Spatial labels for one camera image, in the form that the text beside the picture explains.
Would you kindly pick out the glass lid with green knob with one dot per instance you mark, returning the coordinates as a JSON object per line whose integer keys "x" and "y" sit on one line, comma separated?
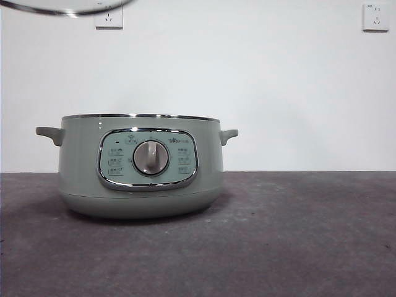
{"x": 62, "y": 6}

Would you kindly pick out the pale green electric pot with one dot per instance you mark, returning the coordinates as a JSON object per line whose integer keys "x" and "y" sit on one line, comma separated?
{"x": 80, "y": 179}

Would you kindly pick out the white wall socket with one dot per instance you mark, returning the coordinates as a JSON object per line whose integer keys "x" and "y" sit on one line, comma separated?
{"x": 109, "y": 21}
{"x": 376, "y": 18}

